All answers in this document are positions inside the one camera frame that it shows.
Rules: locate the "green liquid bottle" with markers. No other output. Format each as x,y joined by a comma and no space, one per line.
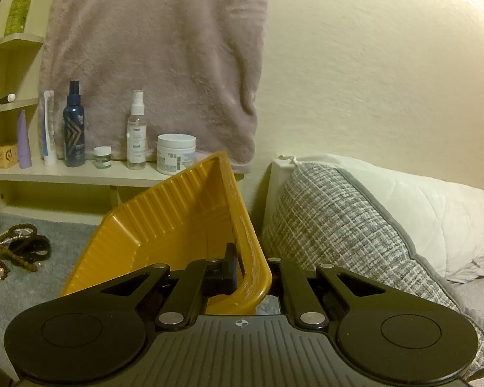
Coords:
19,12

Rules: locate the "grey woven cloth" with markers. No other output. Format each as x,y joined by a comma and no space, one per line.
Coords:
347,229

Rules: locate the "yellow plastic tray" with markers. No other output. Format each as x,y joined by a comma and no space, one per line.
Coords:
165,217

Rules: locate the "white blue tube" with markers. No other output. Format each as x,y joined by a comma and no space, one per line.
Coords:
48,129

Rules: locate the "small green jar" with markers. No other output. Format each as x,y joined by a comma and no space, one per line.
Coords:
103,159

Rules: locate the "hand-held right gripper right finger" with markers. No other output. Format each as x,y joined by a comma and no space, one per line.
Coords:
280,274

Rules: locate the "pink fluffy towel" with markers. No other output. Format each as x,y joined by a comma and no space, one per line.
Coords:
153,68

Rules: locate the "white pillow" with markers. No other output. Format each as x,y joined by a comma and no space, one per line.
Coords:
427,209

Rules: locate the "clear spray bottle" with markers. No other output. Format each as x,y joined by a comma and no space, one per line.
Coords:
137,141

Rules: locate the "white cream jar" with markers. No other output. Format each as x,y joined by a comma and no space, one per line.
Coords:
175,153

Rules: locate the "white shelf unit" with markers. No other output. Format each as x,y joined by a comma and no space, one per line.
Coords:
84,173

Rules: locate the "lavender bed sheet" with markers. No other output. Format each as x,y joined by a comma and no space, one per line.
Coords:
480,286

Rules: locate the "small cardboard box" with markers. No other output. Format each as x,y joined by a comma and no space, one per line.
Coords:
3,156

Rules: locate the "purple tapered bottle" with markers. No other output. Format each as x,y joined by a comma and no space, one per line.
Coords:
24,145

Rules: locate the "small dark white-capped bottle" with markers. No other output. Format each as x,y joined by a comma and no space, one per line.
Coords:
7,98

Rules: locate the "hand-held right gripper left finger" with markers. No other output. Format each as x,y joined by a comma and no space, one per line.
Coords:
234,270

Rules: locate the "dark blue spray bottle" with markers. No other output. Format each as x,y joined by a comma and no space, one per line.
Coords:
74,129

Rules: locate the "grey fluffy mat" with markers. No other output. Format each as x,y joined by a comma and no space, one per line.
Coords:
64,229

